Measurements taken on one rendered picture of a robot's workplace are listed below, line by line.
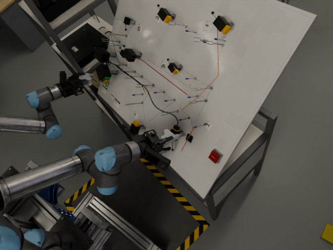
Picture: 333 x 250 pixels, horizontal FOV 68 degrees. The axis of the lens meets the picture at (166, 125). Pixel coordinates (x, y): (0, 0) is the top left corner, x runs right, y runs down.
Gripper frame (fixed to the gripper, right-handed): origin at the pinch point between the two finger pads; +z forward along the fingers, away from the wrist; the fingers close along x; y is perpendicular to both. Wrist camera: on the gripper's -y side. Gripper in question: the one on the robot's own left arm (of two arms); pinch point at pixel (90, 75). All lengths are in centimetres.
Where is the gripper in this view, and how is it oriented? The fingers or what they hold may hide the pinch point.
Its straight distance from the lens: 149.3
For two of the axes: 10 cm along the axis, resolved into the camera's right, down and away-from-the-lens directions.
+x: 1.1, -6.7, -7.3
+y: 6.6, 6.0, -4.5
